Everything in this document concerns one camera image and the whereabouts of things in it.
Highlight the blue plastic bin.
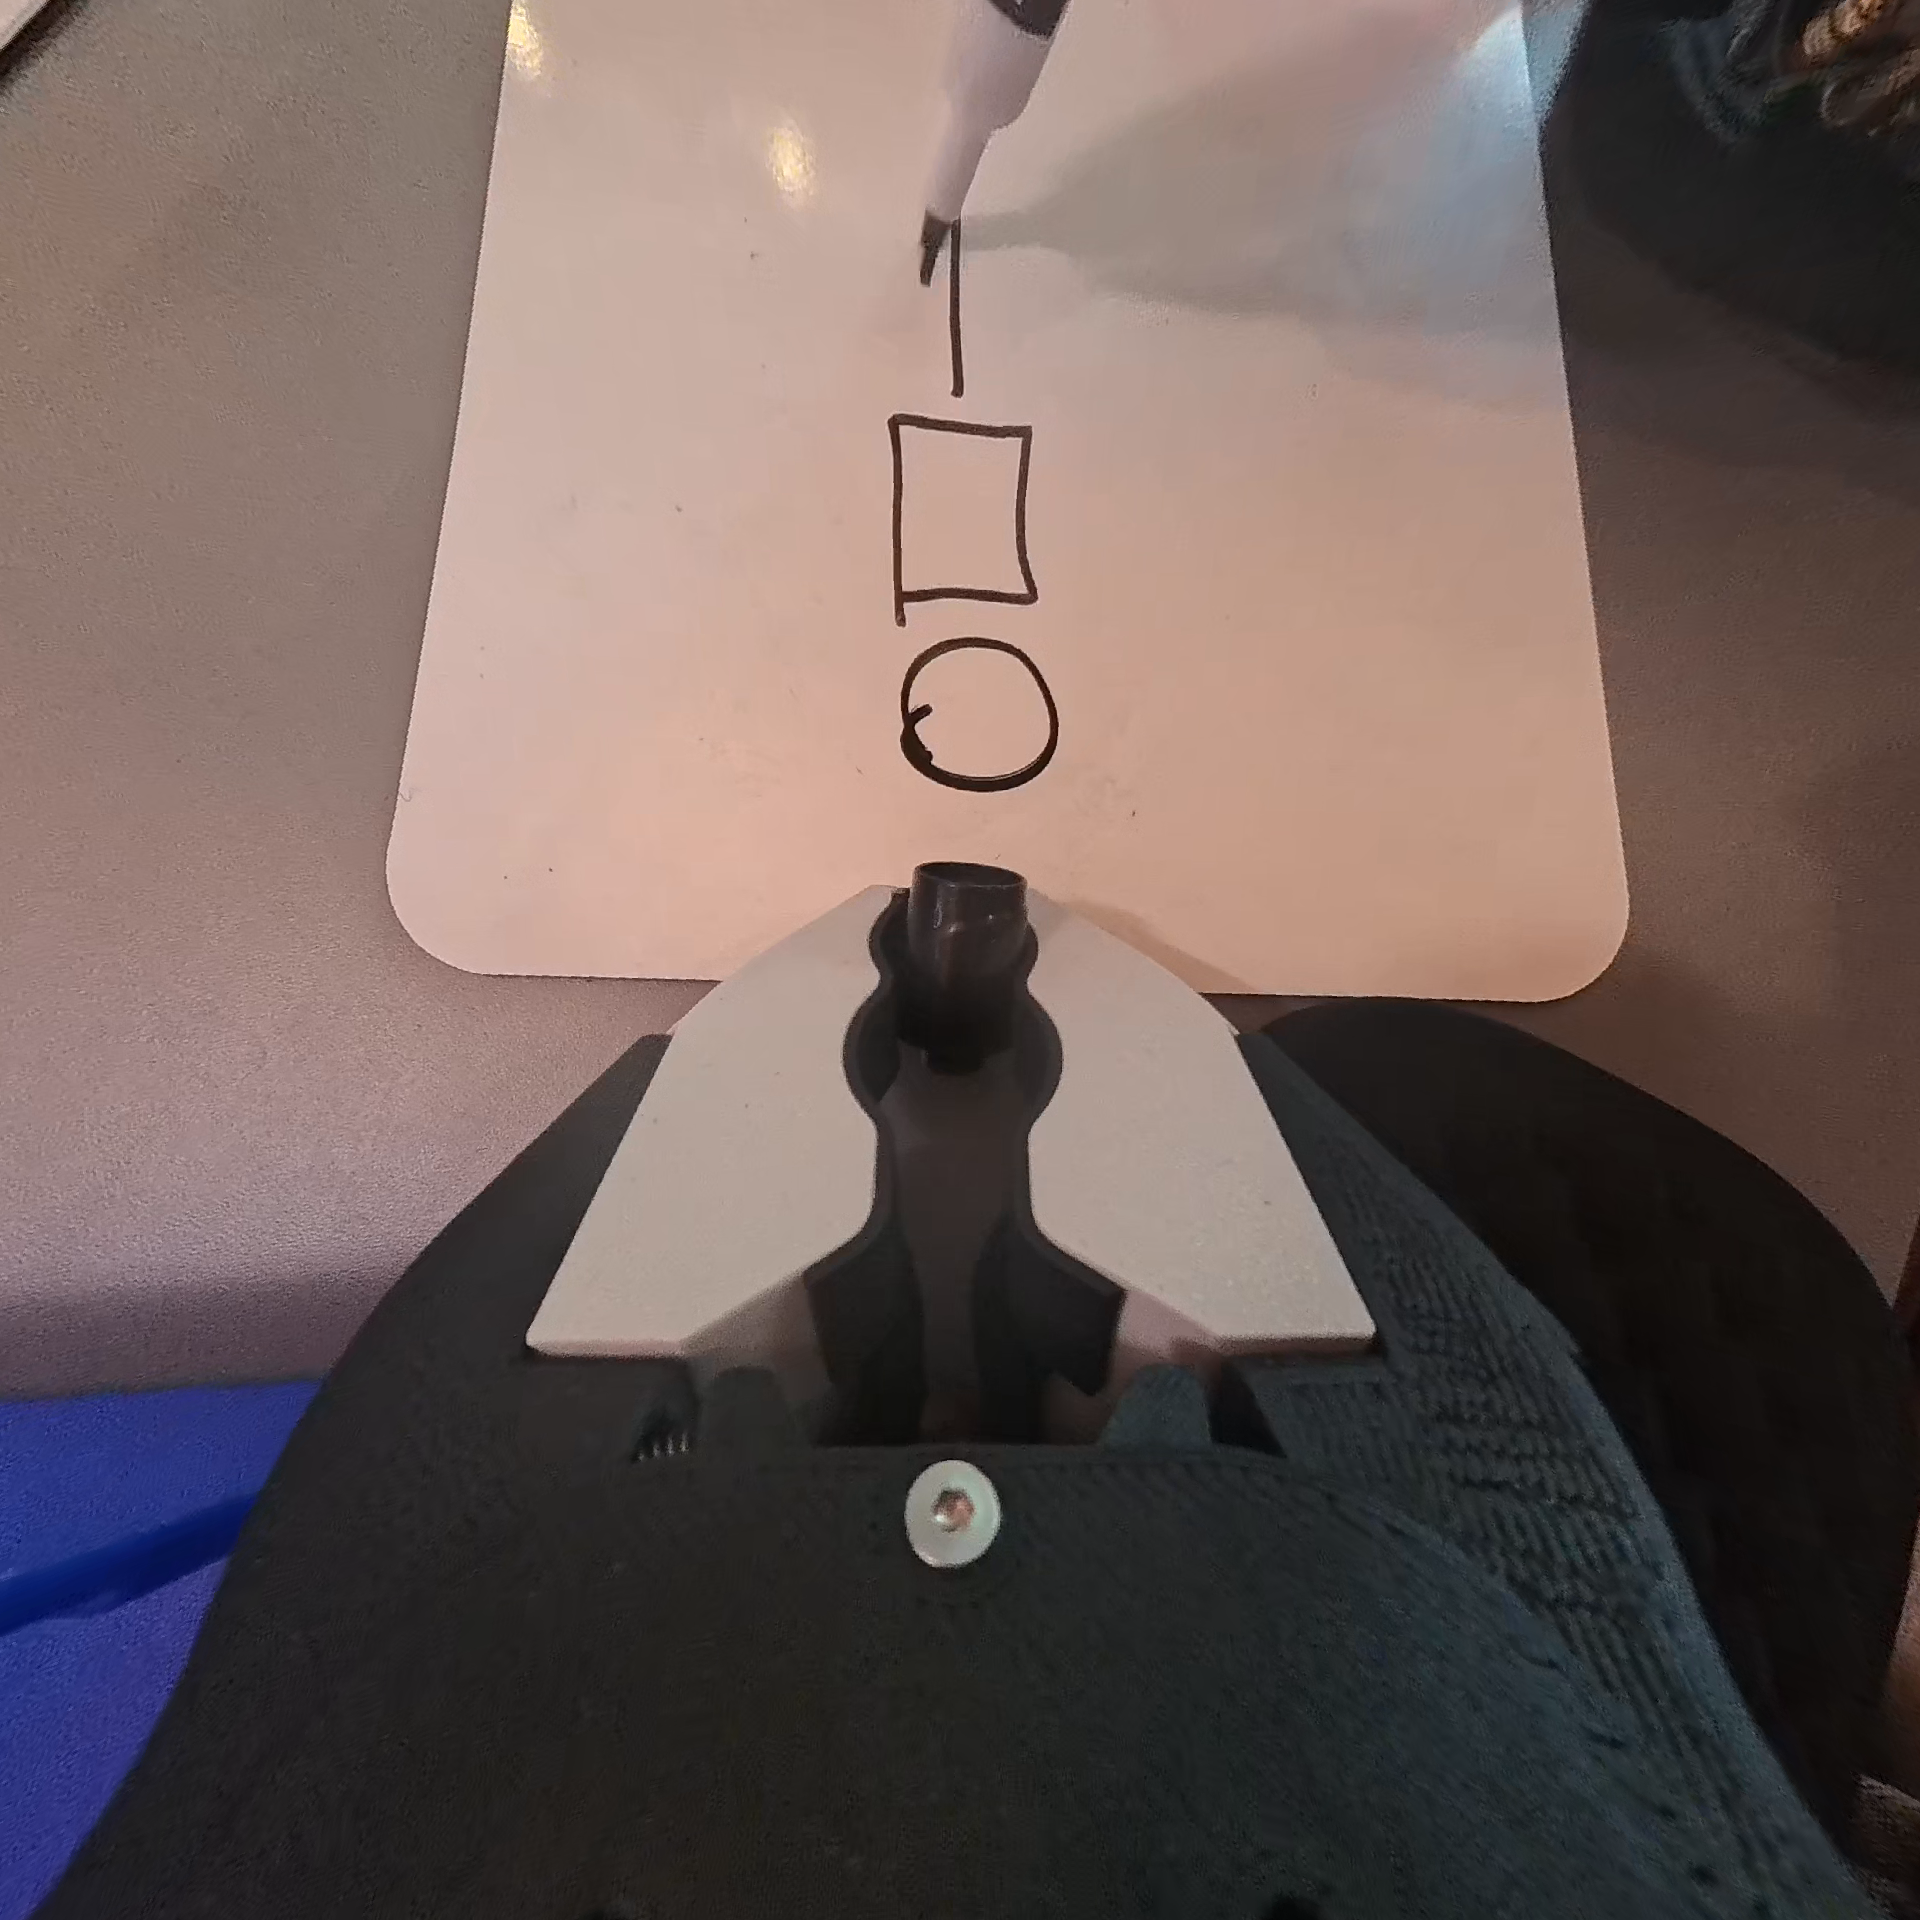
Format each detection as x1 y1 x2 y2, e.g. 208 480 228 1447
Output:
0 1375 328 1896

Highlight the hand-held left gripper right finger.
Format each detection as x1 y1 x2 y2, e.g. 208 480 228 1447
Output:
968 892 1383 1421

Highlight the black whiteboard marker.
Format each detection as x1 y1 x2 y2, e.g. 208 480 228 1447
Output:
913 0 1076 288

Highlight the gold bracelet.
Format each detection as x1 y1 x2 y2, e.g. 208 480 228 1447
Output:
1725 0 1920 120

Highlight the white whiteboard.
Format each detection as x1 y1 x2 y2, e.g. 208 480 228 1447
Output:
389 0 1634 1004

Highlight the black marker cap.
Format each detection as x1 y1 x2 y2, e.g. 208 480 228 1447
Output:
897 854 1040 1077

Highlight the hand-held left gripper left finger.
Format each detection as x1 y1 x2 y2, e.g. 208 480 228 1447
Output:
527 887 962 1430

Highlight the black knobbly rounded object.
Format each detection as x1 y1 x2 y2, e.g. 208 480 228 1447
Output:
1536 0 1920 481

